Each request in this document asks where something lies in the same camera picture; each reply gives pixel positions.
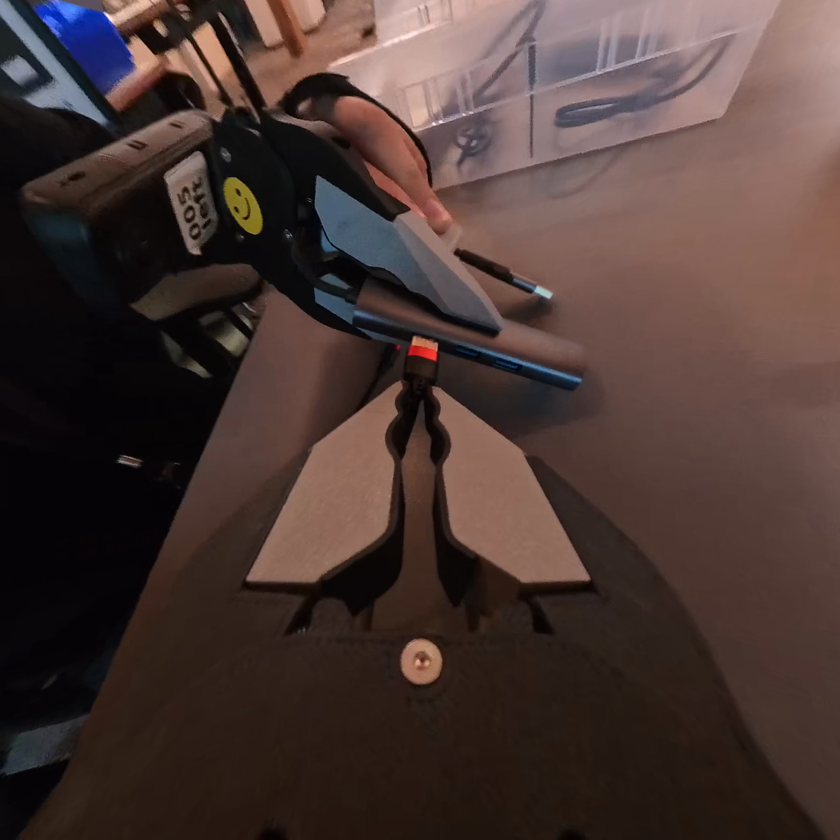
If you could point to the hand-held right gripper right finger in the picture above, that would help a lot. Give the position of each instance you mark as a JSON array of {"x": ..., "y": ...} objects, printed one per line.
[{"x": 518, "y": 518}]

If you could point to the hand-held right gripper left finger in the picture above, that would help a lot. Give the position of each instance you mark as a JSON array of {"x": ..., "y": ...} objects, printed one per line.
[{"x": 328, "y": 512}]

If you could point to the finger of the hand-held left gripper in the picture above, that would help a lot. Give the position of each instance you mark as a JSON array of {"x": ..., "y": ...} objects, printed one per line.
[
  {"x": 338, "y": 307},
  {"x": 407, "y": 262}
]

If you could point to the grey usb hub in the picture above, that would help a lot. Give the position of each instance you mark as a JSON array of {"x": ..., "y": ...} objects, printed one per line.
[{"x": 538, "y": 351}]

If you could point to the clear plastic box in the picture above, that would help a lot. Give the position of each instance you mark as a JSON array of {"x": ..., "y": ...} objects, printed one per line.
[{"x": 656, "y": 111}]

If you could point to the person's left hand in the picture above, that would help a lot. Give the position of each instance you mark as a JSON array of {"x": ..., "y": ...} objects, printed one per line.
[{"x": 387, "y": 157}]

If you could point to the wooden trestle table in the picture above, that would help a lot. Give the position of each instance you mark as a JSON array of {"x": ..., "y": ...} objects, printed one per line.
[{"x": 197, "y": 33}]

